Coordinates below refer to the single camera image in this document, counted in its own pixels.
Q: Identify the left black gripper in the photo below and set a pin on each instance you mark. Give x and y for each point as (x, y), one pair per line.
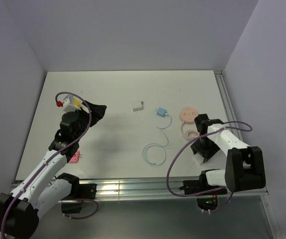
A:
(97, 111)

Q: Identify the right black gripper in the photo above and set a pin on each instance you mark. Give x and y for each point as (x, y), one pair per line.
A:
(206, 154)

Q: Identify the pink round power strip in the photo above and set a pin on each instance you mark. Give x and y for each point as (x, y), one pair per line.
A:
(187, 115)

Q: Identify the blue charger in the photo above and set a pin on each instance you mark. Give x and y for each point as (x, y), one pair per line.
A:
(161, 112)

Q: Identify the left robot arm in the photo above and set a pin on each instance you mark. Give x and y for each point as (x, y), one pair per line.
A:
(23, 207)

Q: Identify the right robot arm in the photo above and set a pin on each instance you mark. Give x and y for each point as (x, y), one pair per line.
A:
(244, 168)

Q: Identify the pink flat plug adapter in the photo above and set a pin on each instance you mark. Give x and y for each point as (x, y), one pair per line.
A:
(76, 157)

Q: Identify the yellow cube socket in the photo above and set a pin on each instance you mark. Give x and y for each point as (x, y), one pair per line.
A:
(77, 103)

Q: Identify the white charger near centre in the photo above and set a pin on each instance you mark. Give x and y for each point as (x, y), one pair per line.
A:
(137, 106)

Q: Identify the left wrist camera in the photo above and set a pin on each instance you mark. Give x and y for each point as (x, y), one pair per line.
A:
(69, 103)

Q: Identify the aluminium front rail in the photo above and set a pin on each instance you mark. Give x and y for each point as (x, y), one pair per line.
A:
(133, 189)

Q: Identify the aluminium side rail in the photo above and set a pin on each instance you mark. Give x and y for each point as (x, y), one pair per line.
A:
(230, 114)

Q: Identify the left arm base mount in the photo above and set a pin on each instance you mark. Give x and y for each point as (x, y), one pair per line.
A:
(82, 195)

